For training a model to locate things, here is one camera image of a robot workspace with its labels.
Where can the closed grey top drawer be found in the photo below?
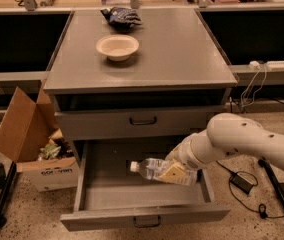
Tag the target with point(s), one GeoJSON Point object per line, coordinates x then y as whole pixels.
{"type": "Point", "coordinates": [130, 123]}

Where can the grey drawer cabinet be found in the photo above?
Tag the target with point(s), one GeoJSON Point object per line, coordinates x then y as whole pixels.
{"type": "Point", "coordinates": [176, 65]}

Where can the black power adapter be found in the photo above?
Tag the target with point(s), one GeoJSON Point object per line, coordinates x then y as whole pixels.
{"type": "Point", "coordinates": [241, 183]}
{"type": "Point", "coordinates": [2, 172]}

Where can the cream paper bowl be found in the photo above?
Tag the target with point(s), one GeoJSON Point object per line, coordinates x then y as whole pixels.
{"type": "Point", "coordinates": [117, 47]}

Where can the green snack wrapper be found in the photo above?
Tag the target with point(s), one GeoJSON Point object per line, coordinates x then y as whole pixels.
{"type": "Point", "coordinates": [49, 151]}

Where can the open grey middle drawer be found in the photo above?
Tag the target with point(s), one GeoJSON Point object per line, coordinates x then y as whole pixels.
{"type": "Point", "coordinates": [110, 196]}

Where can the white power strip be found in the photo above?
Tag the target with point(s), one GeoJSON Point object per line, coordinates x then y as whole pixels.
{"type": "Point", "coordinates": [270, 65]}

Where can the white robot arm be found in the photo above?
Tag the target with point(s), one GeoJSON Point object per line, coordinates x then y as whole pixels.
{"type": "Point", "coordinates": [227, 135]}

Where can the black power adapter right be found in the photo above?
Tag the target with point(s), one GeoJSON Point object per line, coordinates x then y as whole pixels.
{"type": "Point", "coordinates": [241, 183]}

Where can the clear plastic water bottle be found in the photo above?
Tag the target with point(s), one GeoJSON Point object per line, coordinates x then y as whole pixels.
{"type": "Point", "coordinates": [150, 168]}

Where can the brown cardboard box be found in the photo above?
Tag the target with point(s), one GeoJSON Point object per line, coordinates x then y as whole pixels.
{"type": "Point", "coordinates": [28, 126]}

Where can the black floor bar left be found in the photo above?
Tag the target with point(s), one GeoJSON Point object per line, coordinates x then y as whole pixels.
{"type": "Point", "coordinates": [5, 191]}

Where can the blue chip bag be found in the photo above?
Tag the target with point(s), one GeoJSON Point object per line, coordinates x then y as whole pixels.
{"type": "Point", "coordinates": [121, 17]}

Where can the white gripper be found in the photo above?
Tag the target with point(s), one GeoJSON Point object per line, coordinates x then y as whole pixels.
{"type": "Point", "coordinates": [184, 154]}

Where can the black power adapter left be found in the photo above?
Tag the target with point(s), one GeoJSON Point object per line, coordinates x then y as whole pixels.
{"type": "Point", "coordinates": [2, 172]}

